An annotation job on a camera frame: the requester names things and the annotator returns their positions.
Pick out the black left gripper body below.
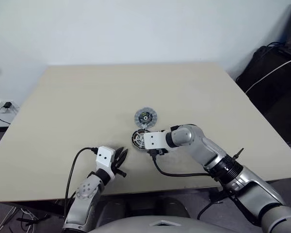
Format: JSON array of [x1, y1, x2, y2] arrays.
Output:
[[110, 155, 127, 178]]

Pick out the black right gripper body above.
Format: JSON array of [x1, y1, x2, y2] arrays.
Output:
[[147, 148, 170, 158]]

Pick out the round motor housing copper windings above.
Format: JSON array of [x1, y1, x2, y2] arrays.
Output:
[[130, 129, 149, 151]]

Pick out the round silver motor lid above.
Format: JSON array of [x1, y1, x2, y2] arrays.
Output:
[[134, 106, 157, 128]]

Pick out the grey robot torso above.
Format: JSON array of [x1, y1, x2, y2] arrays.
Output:
[[92, 213, 233, 233]]

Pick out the large black bag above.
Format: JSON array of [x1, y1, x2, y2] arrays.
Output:
[[235, 45, 291, 146]]

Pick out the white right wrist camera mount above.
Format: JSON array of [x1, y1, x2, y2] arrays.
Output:
[[144, 132, 171, 150]]

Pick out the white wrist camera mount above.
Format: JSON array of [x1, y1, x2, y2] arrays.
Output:
[[144, 132, 171, 150], [96, 146, 117, 179]]

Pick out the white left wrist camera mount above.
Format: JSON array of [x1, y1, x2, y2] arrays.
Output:
[[96, 146, 117, 179]]

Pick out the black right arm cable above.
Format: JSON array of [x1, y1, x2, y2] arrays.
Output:
[[150, 151, 225, 220]]

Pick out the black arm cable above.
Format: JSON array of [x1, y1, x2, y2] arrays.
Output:
[[150, 151, 225, 220], [64, 147, 99, 217]]

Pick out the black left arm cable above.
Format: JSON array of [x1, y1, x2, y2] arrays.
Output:
[[64, 147, 99, 217]]

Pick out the tangled floor cables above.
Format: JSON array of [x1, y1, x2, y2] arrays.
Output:
[[0, 206, 50, 233]]

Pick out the black power cord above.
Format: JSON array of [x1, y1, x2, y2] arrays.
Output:
[[0, 108, 11, 125]]

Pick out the white cable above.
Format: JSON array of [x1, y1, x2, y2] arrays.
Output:
[[245, 58, 291, 94]]

